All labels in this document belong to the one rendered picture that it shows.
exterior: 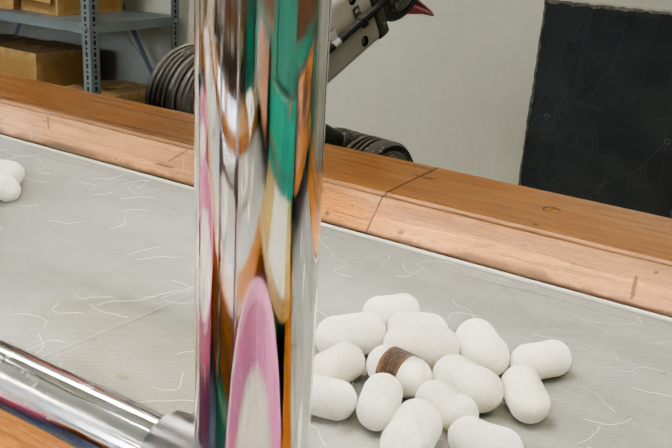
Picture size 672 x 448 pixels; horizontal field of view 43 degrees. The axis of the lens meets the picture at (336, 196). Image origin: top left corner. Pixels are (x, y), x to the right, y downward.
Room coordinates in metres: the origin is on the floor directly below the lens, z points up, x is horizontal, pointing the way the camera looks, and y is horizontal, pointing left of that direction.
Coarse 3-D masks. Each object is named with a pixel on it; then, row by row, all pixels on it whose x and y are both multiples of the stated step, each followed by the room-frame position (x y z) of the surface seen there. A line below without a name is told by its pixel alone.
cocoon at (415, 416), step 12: (408, 408) 0.31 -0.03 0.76; (420, 408) 0.31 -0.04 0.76; (432, 408) 0.31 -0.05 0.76; (396, 420) 0.30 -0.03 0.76; (408, 420) 0.30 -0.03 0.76; (420, 420) 0.30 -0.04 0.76; (432, 420) 0.31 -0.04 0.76; (384, 432) 0.30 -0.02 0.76; (396, 432) 0.29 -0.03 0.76; (408, 432) 0.29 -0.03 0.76; (420, 432) 0.29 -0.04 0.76; (432, 432) 0.30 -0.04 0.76; (384, 444) 0.29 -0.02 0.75; (396, 444) 0.29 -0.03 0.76; (408, 444) 0.29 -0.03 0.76; (420, 444) 0.29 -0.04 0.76; (432, 444) 0.30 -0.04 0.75
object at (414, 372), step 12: (384, 348) 0.36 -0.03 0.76; (372, 360) 0.36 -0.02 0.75; (408, 360) 0.35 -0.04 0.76; (420, 360) 0.35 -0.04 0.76; (372, 372) 0.36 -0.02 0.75; (408, 372) 0.35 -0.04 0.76; (420, 372) 0.35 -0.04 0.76; (408, 384) 0.34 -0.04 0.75; (420, 384) 0.34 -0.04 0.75; (408, 396) 0.35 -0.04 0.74
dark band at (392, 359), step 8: (384, 352) 0.36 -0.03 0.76; (392, 352) 0.36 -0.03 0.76; (400, 352) 0.36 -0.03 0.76; (408, 352) 0.36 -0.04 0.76; (384, 360) 0.36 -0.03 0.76; (392, 360) 0.35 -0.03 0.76; (400, 360) 0.35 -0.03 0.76; (376, 368) 0.36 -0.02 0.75; (384, 368) 0.35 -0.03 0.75; (392, 368) 0.35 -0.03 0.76
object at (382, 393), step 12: (372, 384) 0.33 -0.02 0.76; (384, 384) 0.33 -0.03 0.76; (396, 384) 0.34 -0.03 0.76; (360, 396) 0.33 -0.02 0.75; (372, 396) 0.32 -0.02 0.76; (384, 396) 0.32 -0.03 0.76; (396, 396) 0.33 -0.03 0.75; (360, 408) 0.32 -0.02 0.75; (372, 408) 0.32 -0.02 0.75; (384, 408) 0.32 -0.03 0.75; (396, 408) 0.32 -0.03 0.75; (360, 420) 0.32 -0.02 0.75; (372, 420) 0.32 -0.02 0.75; (384, 420) 0.32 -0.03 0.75
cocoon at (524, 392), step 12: (504, 372) 0.36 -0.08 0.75; (516, 372) 0.35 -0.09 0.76; (528, 372) 0.35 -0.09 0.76; (504, 384) 0.35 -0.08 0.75; (516, 384) 0.34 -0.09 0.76; (528, 384) 0.34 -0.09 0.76; (540, 384) 0.34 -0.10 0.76; (504, 396) 0.35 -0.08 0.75; (516, 396) 0.33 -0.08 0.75; (528, 396) 0.33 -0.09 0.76; (540, 396) 0.33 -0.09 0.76; (516, 408) 0.33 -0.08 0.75; (528, 408) 0.33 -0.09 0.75; (540, 408) 0.33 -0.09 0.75; (528, 420) 0.33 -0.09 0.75; (540, 420) 0.33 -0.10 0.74
